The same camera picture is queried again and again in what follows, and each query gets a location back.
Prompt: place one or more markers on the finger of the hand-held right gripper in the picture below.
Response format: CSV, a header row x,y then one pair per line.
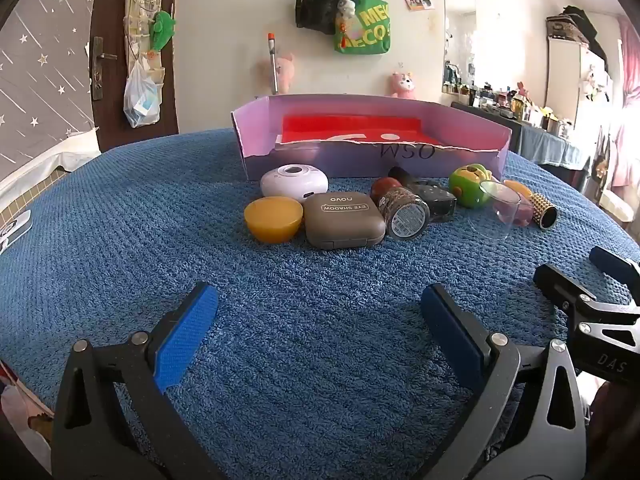
x,y
612,262
555,280

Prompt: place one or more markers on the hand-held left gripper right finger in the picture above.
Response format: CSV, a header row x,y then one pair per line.
x,y
450,330

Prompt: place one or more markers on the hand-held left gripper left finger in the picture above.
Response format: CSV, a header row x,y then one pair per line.
x,y
185,335

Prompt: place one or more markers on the gold studded tube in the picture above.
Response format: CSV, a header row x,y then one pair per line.
x,y
542,207

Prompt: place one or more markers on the glitter nail polish bottle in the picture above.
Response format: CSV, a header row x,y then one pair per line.
x,y
405,215

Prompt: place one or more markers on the green toy figure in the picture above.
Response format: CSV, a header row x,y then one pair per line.
x,y
467,187

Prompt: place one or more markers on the black nail polish bottle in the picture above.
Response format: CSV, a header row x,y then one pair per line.
x,y
437,200

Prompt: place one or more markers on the large orange round container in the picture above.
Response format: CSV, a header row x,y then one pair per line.
x,y
272,220

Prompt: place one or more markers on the grey eye shadow case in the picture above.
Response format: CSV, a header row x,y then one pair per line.
x,y
340,222

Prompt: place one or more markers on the white round mini camera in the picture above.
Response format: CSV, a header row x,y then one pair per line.
x,y
292,180

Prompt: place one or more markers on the purple cardboard box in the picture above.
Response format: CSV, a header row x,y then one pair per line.
x,y
320,160

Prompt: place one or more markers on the blue textured blanket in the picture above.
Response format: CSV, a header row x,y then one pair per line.
x,y
300,310

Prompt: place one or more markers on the table with dark cloth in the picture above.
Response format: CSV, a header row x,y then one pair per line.
x,y
550,150

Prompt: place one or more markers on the printed cloth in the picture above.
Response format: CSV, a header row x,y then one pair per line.
x,y
22,410

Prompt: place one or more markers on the row of cosmetic bottles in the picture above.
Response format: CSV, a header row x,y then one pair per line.
x,y
500,97

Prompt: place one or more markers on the white wardrobe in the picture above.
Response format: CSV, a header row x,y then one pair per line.
x,y
565,75

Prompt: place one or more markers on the white flat object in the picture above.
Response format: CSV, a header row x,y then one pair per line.
x,y
15,230

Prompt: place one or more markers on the white plastic sheet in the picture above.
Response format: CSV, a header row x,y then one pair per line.
x,y
50,160

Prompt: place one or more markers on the red paper sheet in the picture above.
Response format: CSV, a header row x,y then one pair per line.
x,y
350,127

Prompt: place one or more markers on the clear plastic bag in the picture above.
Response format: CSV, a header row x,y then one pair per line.
x,y
142,102

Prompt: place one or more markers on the brown wooden door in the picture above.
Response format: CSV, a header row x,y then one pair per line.
x,y
110,110

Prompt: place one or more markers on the patterned storage box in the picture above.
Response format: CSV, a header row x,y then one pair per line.
x,y
562,27

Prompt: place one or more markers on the black bag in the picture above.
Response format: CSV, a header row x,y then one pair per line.
x,y
587,22

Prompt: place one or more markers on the bright pink plush toy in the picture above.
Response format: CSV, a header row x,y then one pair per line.
x,y
402,87

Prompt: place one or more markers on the pale pink plush toy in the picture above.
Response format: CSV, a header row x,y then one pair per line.
x,y
285,72

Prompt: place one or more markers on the green plush toy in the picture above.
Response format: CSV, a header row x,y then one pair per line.
x,y
162,27

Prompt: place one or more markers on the green tote bag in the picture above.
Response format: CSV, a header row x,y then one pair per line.
x,y
365,30

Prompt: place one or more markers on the beige hanging organizer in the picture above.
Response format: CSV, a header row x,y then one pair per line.
x,y
137,10

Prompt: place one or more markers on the black backpack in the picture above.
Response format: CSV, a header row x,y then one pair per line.
x,y
317,5

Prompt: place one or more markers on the frameless wall mirror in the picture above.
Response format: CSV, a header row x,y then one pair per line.
x,y
460,35

